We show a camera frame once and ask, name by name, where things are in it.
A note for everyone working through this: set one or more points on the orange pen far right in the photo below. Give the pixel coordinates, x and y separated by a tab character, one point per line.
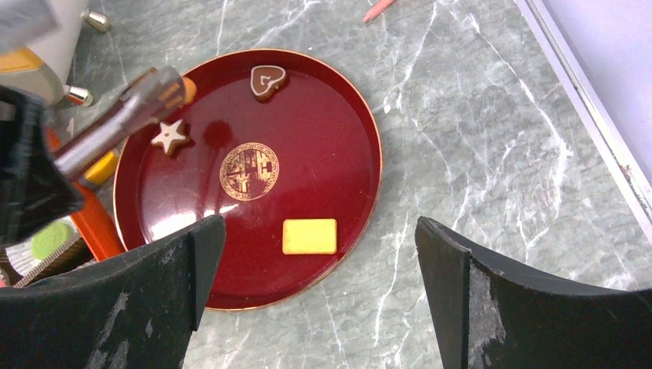
376	10

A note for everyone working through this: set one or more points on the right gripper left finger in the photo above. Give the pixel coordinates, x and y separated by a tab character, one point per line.
135	310

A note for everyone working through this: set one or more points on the round mini drawer cabinet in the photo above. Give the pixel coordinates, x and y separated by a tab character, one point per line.
41	67

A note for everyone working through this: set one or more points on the white paper cup middle-right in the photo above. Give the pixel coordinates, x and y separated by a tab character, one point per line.
20	257

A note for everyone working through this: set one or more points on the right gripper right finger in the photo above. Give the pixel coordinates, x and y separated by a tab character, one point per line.
491	311

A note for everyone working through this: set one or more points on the brown heart cookie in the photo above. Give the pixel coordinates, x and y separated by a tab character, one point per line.
265	80

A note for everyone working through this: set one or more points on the orange swirl cookie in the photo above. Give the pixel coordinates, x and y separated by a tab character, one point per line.
190	90

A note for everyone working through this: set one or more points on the brown star cookie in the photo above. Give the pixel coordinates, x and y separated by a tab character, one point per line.
171	136

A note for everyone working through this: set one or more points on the dark red round plate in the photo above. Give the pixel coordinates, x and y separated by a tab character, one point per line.
312	150

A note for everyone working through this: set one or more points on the yellow sponge cube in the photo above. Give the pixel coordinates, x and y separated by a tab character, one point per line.
101	171

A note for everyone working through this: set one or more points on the green round cookie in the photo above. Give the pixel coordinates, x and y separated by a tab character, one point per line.
49	239

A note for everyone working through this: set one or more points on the orange cookie box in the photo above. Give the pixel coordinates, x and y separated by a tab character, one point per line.
96	240

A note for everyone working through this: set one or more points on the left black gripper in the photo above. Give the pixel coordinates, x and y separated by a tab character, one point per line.
33	191

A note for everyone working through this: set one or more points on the yellow rectangular biscuit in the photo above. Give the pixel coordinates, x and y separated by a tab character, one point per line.
310	236

